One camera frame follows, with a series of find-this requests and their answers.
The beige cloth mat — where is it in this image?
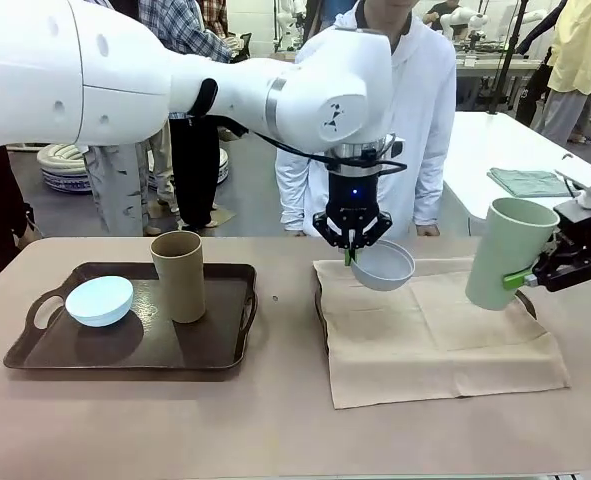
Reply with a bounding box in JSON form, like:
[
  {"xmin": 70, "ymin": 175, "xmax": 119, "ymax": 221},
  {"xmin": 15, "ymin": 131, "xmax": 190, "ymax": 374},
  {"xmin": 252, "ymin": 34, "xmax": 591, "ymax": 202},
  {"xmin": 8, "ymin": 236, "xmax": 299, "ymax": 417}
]
[{"xmin": 313, "ymin": 257, "xmax": 572, "ymax": 411}]

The white blue round floor object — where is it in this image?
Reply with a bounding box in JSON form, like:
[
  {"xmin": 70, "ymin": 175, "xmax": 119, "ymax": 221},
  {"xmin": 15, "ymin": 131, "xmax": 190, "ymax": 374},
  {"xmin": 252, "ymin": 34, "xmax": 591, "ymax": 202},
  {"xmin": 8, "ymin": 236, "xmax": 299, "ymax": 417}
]
[
  {"xmin": 217, "ymin": 148, "xmax": 233, "ymax": 187},
  {"xmin": 38, "ymin": 143, "xmax": 95, "ymax": 195}
]

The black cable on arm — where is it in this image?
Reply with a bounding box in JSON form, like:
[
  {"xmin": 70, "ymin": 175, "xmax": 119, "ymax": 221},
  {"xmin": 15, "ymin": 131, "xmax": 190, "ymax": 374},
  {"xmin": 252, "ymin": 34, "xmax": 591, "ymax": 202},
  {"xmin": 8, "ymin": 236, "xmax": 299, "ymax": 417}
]
[{"xmin": 224, "ymin": 117, "xmax": 409, "ymax": 175}]

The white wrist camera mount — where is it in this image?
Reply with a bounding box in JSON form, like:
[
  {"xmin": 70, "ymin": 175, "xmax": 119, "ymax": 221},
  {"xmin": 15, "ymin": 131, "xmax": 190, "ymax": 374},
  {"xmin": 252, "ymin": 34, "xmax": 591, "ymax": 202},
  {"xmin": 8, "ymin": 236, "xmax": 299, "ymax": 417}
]
[{"xmin": 554, "ymin": 167, "xmax": 591, "ymax": 210}]

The person in plaid shirt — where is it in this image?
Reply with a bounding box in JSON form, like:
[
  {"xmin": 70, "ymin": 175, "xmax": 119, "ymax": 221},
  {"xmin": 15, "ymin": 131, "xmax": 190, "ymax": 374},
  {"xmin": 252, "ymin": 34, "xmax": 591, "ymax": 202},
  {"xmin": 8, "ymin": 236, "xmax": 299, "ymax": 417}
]
[{"xmin": 137, "ymin": 0, "xmax": 249, "ymax": 232}]

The white background table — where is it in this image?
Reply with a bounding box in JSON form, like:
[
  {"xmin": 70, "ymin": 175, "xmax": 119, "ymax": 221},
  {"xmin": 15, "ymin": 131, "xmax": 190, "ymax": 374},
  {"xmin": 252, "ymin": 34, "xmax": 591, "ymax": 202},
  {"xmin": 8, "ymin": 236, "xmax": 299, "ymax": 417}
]
[{"xmin": 442, "ymin": 110, "xmax": 591, "ymax": 236}]

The green cloth mat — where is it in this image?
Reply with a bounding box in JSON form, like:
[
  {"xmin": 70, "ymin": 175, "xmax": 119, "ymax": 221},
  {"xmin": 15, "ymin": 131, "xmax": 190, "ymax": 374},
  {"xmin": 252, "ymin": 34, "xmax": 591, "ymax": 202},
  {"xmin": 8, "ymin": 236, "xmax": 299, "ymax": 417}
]
[{"xmin": 486, "ymin": 167, "xmax": 576, "ymax": 199}]

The dark brown handled tray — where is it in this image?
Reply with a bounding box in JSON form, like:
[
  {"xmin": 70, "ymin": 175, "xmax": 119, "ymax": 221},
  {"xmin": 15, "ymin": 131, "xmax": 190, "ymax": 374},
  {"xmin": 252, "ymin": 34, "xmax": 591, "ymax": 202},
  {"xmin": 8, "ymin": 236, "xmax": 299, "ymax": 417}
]
[{"xmin": 3, "ymin": 261, "xmax": 259, "ymax": 373}]

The person in white hoodie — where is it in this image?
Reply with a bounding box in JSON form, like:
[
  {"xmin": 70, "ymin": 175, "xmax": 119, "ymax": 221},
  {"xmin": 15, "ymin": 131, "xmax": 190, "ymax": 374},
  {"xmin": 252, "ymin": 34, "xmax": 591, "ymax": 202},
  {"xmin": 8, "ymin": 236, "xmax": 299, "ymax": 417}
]
[{"xmin": 274, "ymin": 0, "xmax": 459, "ymax": 237}]

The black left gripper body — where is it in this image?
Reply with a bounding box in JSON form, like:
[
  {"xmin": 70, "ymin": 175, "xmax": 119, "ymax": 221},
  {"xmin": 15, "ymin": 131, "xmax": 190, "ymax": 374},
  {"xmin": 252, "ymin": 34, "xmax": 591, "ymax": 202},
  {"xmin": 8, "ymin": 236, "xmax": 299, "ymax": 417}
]
[{"xmin": 323, "ymin": 166, "xmax": 384, "ymax": 230}]

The light blue bowl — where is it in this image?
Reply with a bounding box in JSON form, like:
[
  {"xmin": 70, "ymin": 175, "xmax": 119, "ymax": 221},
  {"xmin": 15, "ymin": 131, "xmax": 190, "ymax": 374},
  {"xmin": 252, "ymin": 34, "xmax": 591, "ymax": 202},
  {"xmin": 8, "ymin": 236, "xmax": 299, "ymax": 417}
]
[{"xmin": 64, "ymin": 276, "xmax": 135, "ymax": 329}]

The person in leaf patterned trousers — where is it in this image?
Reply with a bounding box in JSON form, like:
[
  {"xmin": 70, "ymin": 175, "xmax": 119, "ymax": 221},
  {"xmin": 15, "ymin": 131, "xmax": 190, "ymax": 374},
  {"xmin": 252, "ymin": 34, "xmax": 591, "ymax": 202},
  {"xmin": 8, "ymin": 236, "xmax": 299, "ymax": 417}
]
[{"xmin": 82, "ymin": 124, "xmax": 177, "ymax": 237}]

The person's left forearm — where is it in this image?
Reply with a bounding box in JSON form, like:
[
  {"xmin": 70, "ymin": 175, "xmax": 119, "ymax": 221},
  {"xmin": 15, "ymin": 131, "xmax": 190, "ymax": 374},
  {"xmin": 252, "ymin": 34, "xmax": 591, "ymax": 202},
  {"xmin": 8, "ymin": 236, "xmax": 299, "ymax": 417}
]
[{"xmin": 412, "ymin": 144, "xmax": 458, "ymax": 227}]

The pale green plastic cup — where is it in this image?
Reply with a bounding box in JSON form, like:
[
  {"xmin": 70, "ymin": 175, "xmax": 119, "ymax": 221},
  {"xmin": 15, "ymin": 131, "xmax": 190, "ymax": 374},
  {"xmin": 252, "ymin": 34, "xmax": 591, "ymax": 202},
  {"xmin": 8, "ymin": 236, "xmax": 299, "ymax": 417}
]
[{"xmin": 464, "ymin": 197, "xmax": 561, "ymax": 313}]

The tan plastic cup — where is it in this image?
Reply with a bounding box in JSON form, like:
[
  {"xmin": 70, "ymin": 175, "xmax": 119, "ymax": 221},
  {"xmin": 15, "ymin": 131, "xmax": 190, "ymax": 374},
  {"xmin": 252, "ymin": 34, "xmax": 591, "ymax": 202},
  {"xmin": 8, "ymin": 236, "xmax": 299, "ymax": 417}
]
[{"xmin": 149, "ymin": 231, "xmax": 207, "ymax": 325}]

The person in yellow shirt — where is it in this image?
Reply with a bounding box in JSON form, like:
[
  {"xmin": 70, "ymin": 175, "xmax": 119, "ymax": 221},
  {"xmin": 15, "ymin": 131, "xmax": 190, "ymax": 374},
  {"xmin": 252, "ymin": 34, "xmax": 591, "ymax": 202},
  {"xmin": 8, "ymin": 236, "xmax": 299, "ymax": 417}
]
[{"xmin": 544, "ymin": 0, "xmax": 591, "ymax": 147}]

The black tripod stand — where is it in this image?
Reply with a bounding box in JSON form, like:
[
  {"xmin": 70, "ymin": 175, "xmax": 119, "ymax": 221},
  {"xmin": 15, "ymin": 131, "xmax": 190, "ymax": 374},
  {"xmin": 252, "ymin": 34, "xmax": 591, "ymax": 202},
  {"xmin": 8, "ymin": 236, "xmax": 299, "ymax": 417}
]
[{"xmin": 483, "ymin": 0, "xmax": 529, "ymax": 117}]

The white bowl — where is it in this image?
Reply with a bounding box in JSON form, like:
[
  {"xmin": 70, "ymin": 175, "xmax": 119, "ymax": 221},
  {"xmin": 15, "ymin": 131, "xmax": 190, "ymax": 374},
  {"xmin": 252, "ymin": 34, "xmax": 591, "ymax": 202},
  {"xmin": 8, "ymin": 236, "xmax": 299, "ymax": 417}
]
[{"xmin": 350, "ymin": 239, "xmax": 417, "ymax": 293}]

